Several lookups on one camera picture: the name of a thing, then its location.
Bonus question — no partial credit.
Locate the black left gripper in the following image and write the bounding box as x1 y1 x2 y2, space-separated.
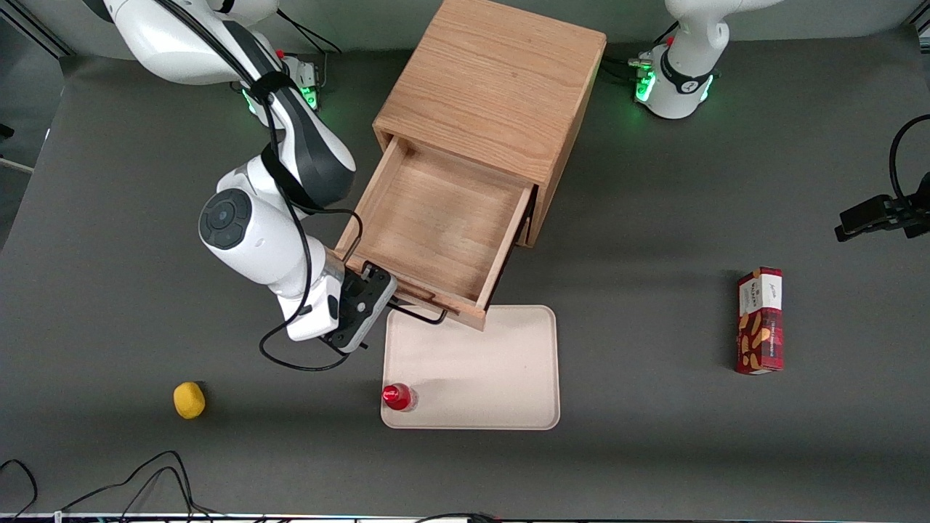
834 171 930 243

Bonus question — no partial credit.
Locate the yellow lemon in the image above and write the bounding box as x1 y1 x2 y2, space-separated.
173 381 206 421

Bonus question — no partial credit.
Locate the red capped small bottle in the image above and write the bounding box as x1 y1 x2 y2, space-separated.
382 384 418 413

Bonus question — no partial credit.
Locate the beige plastic tray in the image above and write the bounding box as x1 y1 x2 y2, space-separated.
381 304 562 431

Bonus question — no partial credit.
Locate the red cookie box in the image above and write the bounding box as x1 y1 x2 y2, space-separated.
735 267 785 376

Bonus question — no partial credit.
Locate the black looped cable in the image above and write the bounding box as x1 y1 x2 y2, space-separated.
889 114 930 203

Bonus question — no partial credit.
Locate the black floor cable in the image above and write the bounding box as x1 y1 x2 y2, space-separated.
0 458 39 521
61 450 222 521

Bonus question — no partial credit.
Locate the wooden drawer with black handle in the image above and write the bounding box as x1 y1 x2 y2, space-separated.
335 134 536 332

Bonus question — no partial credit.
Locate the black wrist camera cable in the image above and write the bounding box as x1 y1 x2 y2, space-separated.
156 0 365 373

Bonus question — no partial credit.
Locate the oak wooden drawer cabinet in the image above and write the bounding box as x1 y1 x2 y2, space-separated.
373 0 608 250

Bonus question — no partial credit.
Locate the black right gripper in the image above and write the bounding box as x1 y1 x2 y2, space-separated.
327 262 400 355

